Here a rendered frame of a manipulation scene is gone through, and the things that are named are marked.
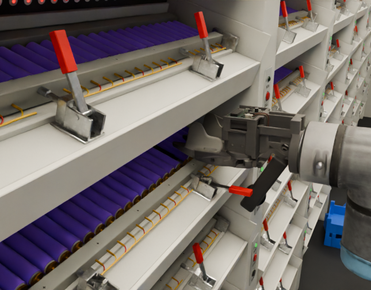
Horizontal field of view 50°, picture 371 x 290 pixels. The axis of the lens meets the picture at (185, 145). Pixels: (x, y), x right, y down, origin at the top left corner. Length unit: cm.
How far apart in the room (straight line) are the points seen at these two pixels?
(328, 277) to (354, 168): 150
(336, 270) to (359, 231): 149
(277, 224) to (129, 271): 86
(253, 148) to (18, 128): 36
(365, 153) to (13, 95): 42
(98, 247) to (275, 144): 30
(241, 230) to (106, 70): 53
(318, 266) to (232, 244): 126
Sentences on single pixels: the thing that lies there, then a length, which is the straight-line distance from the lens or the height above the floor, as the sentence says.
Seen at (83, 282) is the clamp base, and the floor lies 96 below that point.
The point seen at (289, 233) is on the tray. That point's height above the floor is 37.
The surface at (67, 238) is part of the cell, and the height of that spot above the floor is 98.
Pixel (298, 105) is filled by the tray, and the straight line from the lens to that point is 118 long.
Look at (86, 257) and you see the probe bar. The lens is 47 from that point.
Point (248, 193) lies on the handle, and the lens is 61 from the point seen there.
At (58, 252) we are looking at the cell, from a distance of 48.
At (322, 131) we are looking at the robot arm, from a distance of 59.
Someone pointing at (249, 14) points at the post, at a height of 120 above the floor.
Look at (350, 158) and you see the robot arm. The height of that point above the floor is 104.
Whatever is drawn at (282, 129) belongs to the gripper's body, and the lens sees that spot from 60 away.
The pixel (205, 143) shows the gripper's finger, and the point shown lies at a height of 101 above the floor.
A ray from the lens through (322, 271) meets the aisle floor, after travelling 208.
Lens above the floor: 125
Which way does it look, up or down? 22 degrees down
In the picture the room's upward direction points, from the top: straight up
